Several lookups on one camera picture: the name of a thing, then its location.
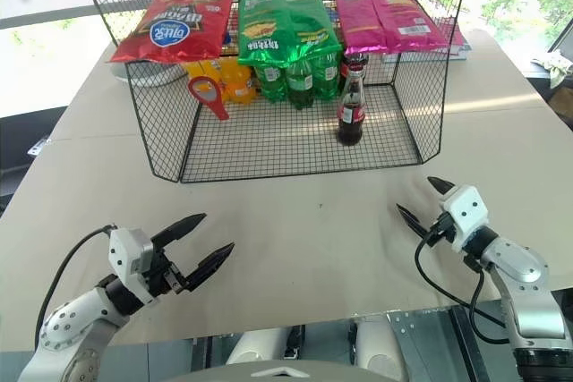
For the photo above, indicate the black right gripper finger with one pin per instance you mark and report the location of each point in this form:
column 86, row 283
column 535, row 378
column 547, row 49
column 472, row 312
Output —
column 416, row 223
column 441, row 186

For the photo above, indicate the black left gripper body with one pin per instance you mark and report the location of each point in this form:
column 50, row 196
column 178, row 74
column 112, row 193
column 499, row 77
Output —
column 163, row 274

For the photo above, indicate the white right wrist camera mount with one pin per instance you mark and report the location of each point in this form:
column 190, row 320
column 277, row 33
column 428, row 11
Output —
column 467, row 209

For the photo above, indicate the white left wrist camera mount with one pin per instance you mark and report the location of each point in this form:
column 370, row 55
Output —
column 127, row 257

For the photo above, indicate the white rounded robot leg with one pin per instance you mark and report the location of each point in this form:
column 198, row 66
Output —
column 255, row 346
column 380, row 346

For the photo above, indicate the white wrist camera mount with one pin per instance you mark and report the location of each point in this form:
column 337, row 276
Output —
column 467, row 209
column 127, row 257

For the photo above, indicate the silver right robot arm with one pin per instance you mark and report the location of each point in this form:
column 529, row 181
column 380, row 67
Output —
column 528, row 292

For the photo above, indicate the red chips bag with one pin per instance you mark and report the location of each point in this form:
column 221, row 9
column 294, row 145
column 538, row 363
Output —
column 174, row 28

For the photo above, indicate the pink chips bag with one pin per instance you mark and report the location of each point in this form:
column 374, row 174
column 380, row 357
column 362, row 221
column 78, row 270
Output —
column 389, row 19

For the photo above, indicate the glass cola bottle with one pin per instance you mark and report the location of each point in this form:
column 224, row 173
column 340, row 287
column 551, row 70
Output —
column 351, row 113

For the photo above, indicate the green soda bottle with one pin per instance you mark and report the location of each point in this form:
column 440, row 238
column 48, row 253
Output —
column 300, row 84
column 327, row 78
column 271, row 82

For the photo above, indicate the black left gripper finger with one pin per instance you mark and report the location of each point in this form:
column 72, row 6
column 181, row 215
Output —
column 179, row 227
column 208, row 265

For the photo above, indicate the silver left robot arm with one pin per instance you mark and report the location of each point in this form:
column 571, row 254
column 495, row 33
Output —
column 67, row 324

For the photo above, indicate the red bottle opener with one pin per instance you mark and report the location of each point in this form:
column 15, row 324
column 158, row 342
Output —
column 220, row 109

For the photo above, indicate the orange soda bottle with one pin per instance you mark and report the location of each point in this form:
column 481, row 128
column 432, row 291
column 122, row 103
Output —
column 203, row 69
column 239, row 84

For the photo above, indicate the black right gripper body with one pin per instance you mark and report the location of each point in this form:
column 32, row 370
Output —
column 443, row 227

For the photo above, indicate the white bowl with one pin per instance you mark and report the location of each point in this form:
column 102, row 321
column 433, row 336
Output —
column 143, row 73

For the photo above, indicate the brown cardboard box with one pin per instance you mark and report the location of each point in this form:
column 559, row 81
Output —
column 564, row 107

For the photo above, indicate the crumpled white green cloth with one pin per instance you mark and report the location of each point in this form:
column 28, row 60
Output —
column 555, row 66

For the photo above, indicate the plastic cola bottle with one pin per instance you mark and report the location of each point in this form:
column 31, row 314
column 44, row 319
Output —
column 358, row 59

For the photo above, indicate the green chips bag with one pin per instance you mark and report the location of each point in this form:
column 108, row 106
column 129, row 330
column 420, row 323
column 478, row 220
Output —
column 282, row 28

